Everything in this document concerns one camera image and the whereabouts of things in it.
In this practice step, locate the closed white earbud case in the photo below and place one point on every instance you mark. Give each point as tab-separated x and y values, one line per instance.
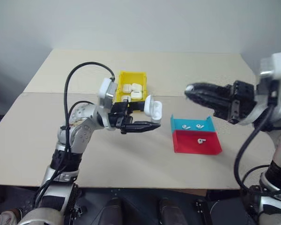
136	95
127	87
126	98
136	87

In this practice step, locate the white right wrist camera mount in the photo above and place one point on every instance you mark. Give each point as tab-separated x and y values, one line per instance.
275	65

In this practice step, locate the red plastic tray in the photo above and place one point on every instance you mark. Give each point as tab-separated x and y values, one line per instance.
194	146

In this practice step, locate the white and red shoe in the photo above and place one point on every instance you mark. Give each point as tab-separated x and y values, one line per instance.
5	216

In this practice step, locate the blue plastic tray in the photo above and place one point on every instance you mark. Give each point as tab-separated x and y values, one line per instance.
192	123

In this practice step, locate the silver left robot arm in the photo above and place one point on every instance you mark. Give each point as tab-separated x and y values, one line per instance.
82	133

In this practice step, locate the white earbud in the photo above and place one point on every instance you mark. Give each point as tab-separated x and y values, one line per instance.
189	88
201	140
199	126
186	127

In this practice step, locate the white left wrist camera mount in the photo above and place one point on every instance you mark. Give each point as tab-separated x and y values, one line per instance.
105	87

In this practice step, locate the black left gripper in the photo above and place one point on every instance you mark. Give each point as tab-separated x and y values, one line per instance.
118	116

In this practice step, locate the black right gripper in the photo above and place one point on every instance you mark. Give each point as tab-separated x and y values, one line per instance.
241	100

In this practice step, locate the yellow plastic bin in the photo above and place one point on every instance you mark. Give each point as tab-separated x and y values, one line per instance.
133	78

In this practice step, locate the white earbud case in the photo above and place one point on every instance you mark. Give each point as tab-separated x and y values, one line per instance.
127	87
136	87
154	110
136	95
126	98

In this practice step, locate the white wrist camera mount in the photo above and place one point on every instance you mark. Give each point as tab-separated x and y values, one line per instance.
105	87
275	65

